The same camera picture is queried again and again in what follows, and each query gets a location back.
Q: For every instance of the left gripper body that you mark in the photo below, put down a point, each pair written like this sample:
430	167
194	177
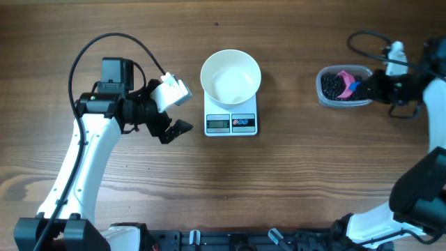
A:
145	111

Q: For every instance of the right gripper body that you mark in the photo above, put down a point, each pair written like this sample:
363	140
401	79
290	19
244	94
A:
393	88

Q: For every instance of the pink scoop blue handle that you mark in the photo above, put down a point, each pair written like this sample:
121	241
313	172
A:
349	86

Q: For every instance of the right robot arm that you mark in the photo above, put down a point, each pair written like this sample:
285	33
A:
416	206

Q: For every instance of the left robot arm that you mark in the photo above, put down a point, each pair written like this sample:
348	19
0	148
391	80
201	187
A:
65	220

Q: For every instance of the white digital kitchen scale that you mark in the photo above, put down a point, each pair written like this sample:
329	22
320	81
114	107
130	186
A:
236	121

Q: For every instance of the white bowl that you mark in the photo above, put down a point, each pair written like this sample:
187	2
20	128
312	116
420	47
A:
230	77

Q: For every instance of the clear plastic container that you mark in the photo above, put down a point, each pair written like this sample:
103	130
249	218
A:
360	71

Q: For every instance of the black beans in container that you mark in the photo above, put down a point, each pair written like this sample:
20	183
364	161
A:
331	86

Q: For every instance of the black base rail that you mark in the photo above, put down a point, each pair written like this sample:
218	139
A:
175	240

